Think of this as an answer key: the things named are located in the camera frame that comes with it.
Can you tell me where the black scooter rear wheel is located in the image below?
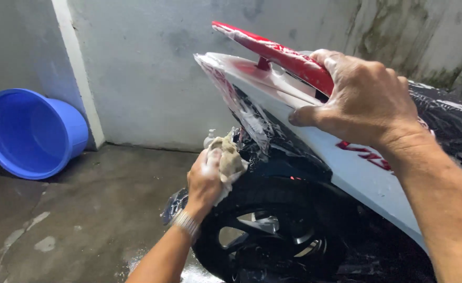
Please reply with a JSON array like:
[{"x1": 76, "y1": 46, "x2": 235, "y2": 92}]
[{"x1": 192, "y1": 176, "x2": 359, "y2": 283}]

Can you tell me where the white scooter body panel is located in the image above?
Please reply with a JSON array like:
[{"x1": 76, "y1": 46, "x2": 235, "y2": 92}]
[{"x1": 194, "y1": 51, "x2": 462, "y2": 252}]

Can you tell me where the blue plastic tub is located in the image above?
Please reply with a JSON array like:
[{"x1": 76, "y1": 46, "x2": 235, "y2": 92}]
[{"x1": 0, "y1": 88, "x2": 89, "y2": 181}]

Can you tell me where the red scooter grab rail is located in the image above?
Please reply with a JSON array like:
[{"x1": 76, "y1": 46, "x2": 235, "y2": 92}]
[{"x1": 211, "y1": 21, "x2": 336, "y2": 97}]

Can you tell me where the beige soapy wash cloth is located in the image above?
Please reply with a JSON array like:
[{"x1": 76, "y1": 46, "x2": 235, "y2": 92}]
[{"x1": 207, "y1": 135, "x2": 250, "y2": 207}]

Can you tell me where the white pump bottle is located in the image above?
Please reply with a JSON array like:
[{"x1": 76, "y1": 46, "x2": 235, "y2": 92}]
[{"x1": 203, "y1": 128, "x2": 217, "y2": 149}]

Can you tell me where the soapy scooter tail light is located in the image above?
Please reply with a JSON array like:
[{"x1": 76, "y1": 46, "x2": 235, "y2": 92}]
[{"x1": 194, "y1": 53, "x2": 276, "y2": 155}]

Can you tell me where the silver wrist watch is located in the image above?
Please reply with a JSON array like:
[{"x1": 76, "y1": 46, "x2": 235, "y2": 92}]
[{"x1": 170, "y1": 208, "x2": 201, "y2": 243}]

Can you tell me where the black rear mudguard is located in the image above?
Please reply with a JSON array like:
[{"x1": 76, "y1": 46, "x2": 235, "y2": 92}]
[{"x1": 160, "y1": 188, "x2": 191, "y2": 226}]

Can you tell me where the person's left hand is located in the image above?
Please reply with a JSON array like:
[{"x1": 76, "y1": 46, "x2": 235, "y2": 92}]
[{"x1": 186, "y1": 148, "x2": 225, "y2": 215}]

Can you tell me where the person's right hand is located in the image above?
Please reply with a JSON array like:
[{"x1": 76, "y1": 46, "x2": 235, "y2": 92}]
[{"x1": 288, "y1": 49, "x2": 427, "y2": 148}]

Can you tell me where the black scooter seat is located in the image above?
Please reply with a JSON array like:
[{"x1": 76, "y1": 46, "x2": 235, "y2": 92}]
[{"x1": 407, "y1": 80, "x2": 462, "y2": 170}]

